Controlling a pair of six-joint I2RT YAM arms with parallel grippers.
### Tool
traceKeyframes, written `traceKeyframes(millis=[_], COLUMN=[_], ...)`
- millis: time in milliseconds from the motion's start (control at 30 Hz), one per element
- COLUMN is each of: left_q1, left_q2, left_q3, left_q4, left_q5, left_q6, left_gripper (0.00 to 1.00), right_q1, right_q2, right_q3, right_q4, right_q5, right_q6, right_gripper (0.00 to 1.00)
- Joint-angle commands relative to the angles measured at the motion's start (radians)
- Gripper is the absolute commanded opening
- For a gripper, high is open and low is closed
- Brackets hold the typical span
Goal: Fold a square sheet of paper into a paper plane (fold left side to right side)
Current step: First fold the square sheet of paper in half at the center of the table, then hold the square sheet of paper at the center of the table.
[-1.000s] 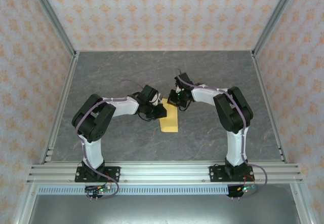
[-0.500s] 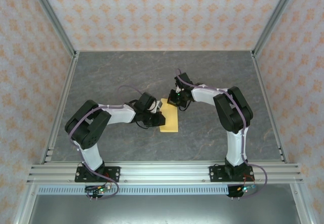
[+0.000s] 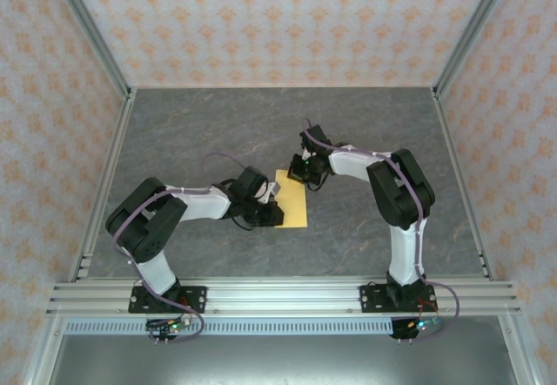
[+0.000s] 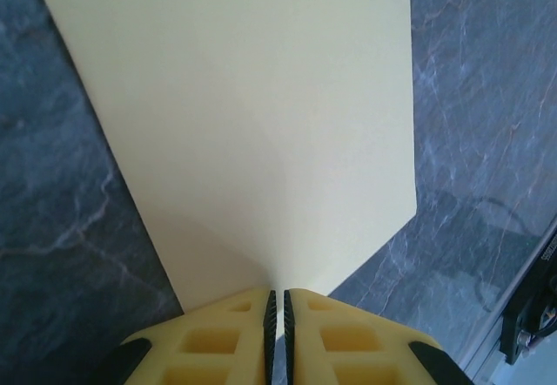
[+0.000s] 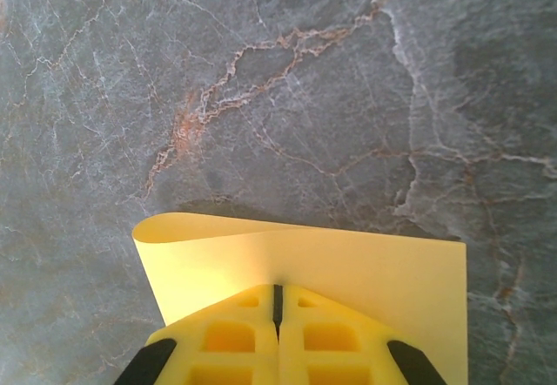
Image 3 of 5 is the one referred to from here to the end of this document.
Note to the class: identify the yellow paper sheet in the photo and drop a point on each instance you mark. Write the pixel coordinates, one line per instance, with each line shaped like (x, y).
(296, 206)

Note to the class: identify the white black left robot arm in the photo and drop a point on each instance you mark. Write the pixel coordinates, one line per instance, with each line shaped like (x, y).
(204, 204)

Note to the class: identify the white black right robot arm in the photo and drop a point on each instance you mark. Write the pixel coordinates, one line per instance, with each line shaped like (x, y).
(348, 163)

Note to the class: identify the grey metal sheet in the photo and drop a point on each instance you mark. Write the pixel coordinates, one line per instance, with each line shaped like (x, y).
(283, 361)

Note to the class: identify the small circuit board with LED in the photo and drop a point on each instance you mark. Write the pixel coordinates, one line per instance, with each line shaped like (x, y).
(172, 325)
(422, 325)

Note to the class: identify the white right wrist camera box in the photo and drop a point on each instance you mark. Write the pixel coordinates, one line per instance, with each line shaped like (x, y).
(307, 154)

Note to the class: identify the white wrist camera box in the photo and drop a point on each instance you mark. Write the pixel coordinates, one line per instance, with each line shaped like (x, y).
(307, 154)
(270, 192)

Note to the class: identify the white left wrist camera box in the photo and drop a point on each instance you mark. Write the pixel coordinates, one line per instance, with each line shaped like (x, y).
(270, 192)

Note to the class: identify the aluminium mounting rail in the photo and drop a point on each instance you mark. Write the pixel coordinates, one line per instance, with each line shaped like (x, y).
(283, 298)

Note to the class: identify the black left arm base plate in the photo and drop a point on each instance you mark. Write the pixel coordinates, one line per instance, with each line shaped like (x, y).
(196, 300)

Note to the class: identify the aluminium table side rail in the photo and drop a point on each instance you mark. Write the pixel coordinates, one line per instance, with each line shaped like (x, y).
(104, 184)
(461, 184)

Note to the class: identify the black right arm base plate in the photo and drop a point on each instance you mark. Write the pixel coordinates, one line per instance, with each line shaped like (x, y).
(370, 300)

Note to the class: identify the aluminium frame post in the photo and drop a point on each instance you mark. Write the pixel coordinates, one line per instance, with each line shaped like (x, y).
(91, 32)
(472, 32)

